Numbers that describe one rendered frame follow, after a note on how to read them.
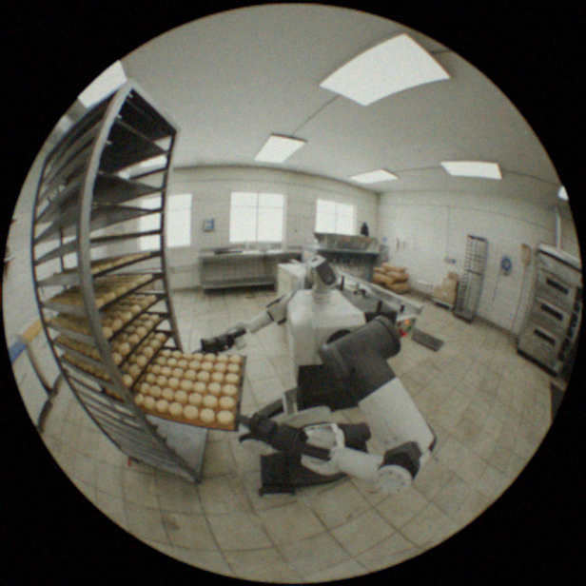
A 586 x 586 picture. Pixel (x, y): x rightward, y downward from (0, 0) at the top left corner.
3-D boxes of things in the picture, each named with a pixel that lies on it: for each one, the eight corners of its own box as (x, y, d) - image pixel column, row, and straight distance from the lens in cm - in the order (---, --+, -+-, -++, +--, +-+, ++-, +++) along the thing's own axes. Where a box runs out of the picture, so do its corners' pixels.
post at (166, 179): (210, 423, 146) (181, 128, 102) (209, 426, 144) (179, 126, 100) (205, 422, 147) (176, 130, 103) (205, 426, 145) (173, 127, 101)
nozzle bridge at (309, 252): (301, 280, 194) (302, 244, 189) (360, 278, 229) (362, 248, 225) (314, 289, 165) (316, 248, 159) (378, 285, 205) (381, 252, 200)
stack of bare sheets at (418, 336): (443, 342, 327) (444, 341, 326) (436, 352, 291) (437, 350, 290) (414, 329, 340) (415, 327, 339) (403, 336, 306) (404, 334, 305)
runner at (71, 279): (99, 280, 55) (97, 268, 55) (92, 283, 53) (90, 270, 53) (40, 285, 112) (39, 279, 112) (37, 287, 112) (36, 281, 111)
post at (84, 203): (201, 478, 128) (135, 81, 75) (201, 481, 128) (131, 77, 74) (196, 476, 129) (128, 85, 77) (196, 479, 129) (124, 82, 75)
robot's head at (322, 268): (334, 274, 58) (322, 252, 56) (344, 282, 50) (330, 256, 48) (317, 286, 58) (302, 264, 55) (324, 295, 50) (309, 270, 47)
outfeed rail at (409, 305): (309, 263, 299) (309, 259, 298) (311, 263, 300) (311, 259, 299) (419, 315, 143) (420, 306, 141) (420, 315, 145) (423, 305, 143)
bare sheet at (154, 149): (166, 153, 93) (166, 150, 94) (111, 120, 67) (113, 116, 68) (88, 187, 133) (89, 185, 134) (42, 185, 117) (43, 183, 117)
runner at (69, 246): (96, 244, 55) (96, 231, 55) (88, 245, 53) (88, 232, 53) (38, 265, 112) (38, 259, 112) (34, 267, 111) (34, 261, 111)
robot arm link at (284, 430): (263, 425, 69) (297, 438, 67) (248, 444, 65) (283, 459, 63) (261, 402, 59) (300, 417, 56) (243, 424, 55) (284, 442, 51)
